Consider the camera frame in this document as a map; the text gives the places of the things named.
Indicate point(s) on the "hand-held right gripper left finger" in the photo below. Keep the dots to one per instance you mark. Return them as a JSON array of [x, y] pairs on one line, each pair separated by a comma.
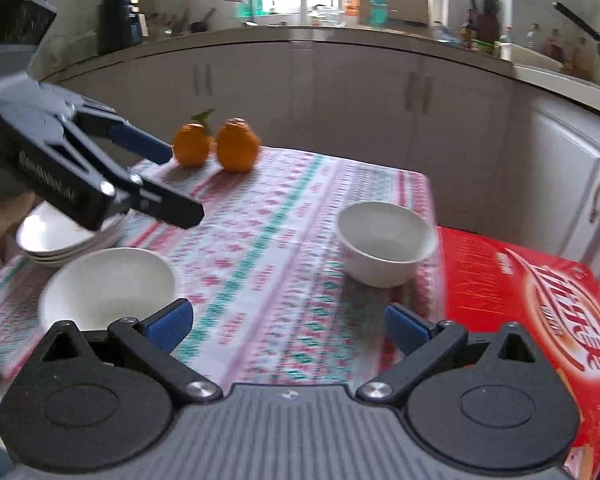
[[170, 322]]

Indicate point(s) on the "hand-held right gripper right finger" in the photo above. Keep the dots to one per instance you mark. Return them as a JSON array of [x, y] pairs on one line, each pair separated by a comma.
[[407, 327]]

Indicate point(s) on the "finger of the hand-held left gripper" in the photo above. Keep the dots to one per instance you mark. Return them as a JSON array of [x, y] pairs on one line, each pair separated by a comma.
[[170, 210], [140, 141]]

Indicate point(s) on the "white bowl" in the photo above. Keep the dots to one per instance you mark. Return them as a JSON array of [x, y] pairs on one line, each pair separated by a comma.
[[105, 285], [380, 265]]

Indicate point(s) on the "orange with leaf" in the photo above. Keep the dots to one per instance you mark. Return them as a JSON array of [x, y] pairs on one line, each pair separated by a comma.
[[190, 147]]

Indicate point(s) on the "orange without leaf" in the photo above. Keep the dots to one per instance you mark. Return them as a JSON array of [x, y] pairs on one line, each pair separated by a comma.
[[237, 147]]

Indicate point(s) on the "red printed carton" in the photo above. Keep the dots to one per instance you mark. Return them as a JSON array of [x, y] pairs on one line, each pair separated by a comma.
[[480, 270]]

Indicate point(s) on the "black countertop appliance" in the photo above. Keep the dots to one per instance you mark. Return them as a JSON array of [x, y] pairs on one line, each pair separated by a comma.
[[120, 25]]

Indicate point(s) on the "patterned tablecloth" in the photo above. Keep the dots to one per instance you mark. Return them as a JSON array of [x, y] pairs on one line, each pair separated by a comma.
[[280, 260]]

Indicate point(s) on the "white kitchen cabinet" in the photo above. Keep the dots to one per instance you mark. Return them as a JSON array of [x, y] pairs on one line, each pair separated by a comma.
[[330, 95]]

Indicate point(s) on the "teal container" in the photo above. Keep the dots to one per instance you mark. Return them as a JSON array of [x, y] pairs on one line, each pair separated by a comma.
[[379, 10]]

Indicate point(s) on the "flat cardboard box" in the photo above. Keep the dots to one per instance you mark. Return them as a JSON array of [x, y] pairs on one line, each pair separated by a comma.
[[405, 5]]

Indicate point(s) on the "dark sauce bottle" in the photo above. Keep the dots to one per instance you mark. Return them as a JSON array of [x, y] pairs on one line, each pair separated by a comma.
[[467, 30]]

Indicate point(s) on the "knife block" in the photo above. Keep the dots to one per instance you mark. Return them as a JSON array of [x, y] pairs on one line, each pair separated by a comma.
[[485, 22]]

